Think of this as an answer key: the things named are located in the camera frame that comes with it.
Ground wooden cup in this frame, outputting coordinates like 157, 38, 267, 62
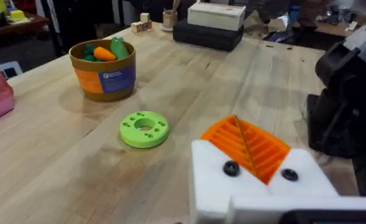
162, 9, 178, 30

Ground brown side table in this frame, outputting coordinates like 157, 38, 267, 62
0, 12, 50, 43

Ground wooden toy blocks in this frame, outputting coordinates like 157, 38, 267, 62
130, 12, 153, 34

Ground white box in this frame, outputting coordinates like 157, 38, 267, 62
187, 2, 247, 32

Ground black case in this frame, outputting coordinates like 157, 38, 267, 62
172, 18, 245, 52

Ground green disc with holes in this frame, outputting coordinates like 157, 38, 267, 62
119, 111, 170, 149

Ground brown tub with toy vegetables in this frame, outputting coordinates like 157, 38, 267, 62
68, 36, 137, 103

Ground white and blue chair seat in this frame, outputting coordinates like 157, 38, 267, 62
0, 60, 24, 79

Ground white orange left gripper right finger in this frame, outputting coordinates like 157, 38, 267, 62
236, 116, 339, 197

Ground yellow block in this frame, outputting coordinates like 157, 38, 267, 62
9, 9, 26, 22

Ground white orange left gripper left finger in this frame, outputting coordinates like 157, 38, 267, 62
189, 114, 271, 224

